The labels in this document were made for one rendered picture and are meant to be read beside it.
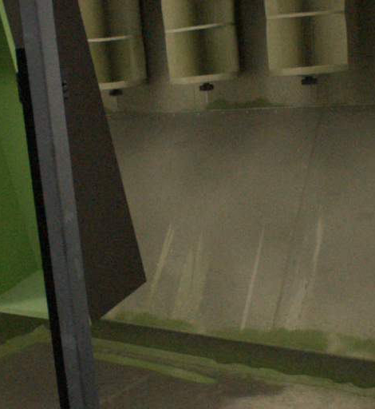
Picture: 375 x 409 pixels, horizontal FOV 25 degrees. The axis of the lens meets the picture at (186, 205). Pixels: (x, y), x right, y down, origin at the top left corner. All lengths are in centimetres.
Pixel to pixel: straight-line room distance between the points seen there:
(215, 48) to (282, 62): 42
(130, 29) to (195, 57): 52
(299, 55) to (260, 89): 62
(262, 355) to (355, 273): 52
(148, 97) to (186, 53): 71
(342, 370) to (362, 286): 34
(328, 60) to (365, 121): 41
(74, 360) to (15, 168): 179
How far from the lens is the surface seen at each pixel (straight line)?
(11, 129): 350
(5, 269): 361
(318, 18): 351
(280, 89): 401
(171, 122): 438
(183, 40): 383
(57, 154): 178
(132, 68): 421
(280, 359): 360
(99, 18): 419
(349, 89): 385
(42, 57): 177
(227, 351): 374
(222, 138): 414
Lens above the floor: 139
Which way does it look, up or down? 10 degrees down
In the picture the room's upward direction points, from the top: 5 degrees counter-clockwise
